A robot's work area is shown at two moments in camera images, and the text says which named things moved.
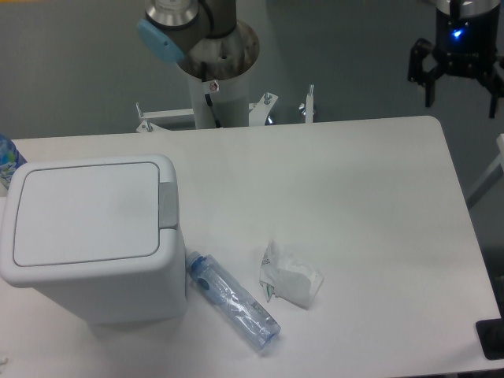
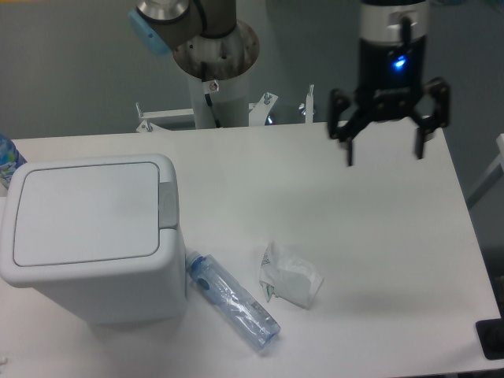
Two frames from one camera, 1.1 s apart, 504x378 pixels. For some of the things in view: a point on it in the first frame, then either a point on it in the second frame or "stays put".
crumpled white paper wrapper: (288, 278) stays put
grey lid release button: (168, 205) stays put
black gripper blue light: (467, 42) → (391, 87)
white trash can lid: (87, 213) stays put
